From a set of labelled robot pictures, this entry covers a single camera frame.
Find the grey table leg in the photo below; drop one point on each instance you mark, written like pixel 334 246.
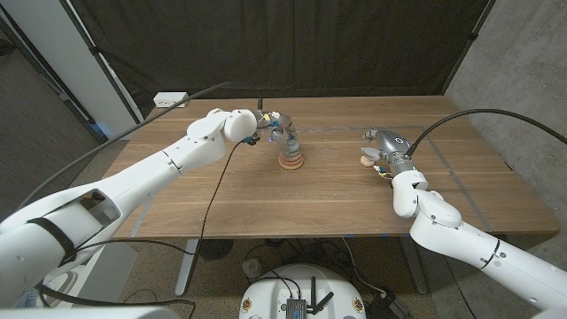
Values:
pixel 414 266

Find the white robot torso edge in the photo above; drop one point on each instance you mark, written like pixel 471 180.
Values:
pixel 88 313

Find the grey round floor object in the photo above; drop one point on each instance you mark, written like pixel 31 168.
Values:
pixel 252 268

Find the black router with antennas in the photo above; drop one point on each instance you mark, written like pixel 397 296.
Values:
pixel 296 308

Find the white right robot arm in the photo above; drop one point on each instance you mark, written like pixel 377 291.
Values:
pixel 478 243

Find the black power adapter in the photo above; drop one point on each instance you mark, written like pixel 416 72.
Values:
pixel 387 306

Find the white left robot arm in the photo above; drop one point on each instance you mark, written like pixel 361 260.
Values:
pixel 124 186

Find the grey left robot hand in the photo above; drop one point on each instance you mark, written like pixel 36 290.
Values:
pixel 281 126

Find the black round floor fan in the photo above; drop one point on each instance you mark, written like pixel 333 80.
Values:
pixel 215 249

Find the blue left wrist connector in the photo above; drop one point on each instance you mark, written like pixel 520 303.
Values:
pixel 251 141

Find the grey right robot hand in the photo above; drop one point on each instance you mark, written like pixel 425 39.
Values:
pixel 390 144

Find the black backdrop stand pole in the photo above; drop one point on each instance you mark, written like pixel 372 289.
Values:
pixel 104 66
pixel 469 42

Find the white foot pedal blue pads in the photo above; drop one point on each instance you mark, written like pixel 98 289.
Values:
pixel 111 274

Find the white table leg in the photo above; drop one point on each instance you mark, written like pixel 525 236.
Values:
pixel 188 270

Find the black backdrop curtain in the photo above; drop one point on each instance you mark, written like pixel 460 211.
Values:
pixel 283 44

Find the white power strip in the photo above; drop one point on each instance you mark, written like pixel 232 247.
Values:
pixel 171 99

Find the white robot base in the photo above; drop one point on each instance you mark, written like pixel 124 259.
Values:
pixel 274 292

